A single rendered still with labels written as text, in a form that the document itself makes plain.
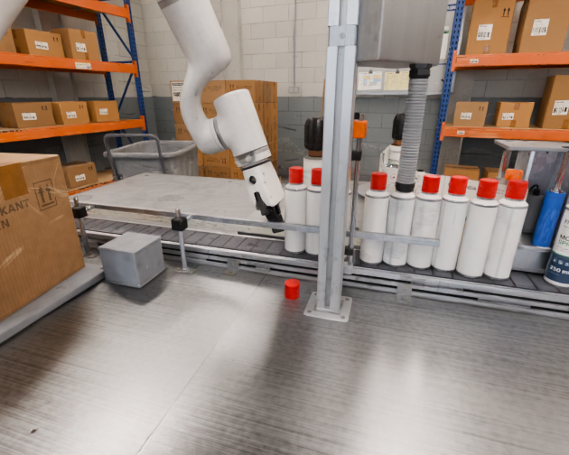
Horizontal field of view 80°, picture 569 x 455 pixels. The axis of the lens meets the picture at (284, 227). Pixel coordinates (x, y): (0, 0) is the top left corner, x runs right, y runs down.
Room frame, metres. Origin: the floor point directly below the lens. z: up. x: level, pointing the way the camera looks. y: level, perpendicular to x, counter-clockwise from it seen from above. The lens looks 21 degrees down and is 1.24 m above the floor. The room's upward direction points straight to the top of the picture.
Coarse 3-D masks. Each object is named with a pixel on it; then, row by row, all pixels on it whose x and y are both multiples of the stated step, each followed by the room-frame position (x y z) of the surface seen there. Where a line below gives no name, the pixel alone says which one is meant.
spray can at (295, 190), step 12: (300, 168) 0.76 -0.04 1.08; (300, 180) 0.76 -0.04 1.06; (288, 192) 0.75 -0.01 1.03; (300, 192) 0.75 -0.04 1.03; (288, 204) 0.75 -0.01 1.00; (300, 204) 0.75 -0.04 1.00; (288, 216) 0.75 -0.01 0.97; (300, 216) 0.75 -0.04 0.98; (288, 240) 0.75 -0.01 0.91; (300, 240) 0.75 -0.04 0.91; (288, 252) 0.75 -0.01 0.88; (300, 252) 0.75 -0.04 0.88
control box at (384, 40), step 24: (360, 0) 0.58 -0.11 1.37; (384, 0) 0.55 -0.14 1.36; (408, 0) 0.58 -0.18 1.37; (432, 0) 0.62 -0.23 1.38; (360, 24) 0.58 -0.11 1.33; (384, 24) 0.55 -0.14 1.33; (408, 24) 0.59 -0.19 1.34; (432, 24) 0.63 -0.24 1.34; (360, 48) 0.57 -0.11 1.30; (384, 48) 0.55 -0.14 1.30; (408, 48) 0.59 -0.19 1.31; (432, 48) 0.63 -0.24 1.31
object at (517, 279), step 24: (168, 240) 0.83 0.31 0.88; (192, 240) 0.83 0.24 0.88; (216, 240) 0.83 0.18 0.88; (240, 240) 0.83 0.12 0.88; (264, 240) 0.83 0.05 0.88; (360, 264) 0.70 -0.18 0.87; (384, 264) 0.69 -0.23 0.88; (456, 264) 0.69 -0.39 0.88; (528, 288) 0.59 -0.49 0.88; (552, 288) 0.59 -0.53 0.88
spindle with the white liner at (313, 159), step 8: (312, 120) 1.02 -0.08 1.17; (320, 120) 1.01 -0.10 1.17; (304, 128) 1.04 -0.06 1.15; (312, 128) 1.01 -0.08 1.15; (320, 128) 1.00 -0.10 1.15; (304, 136) 1.04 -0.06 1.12; (312, 136) 1.01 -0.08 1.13; (320, 136) 1.00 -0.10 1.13; (304, 144) 1.04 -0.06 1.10; (312, 144) 1.01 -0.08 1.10; (320, 144) 1.00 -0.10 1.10; (312, 152) 1.02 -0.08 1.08; (320, 152) 1.01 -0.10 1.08; (304, 160) 1.02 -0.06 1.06; (312, 160) 1.00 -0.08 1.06; (320, 160) 1.00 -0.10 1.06; (304, 168) 1.02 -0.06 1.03; (304, 176) 1.02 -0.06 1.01
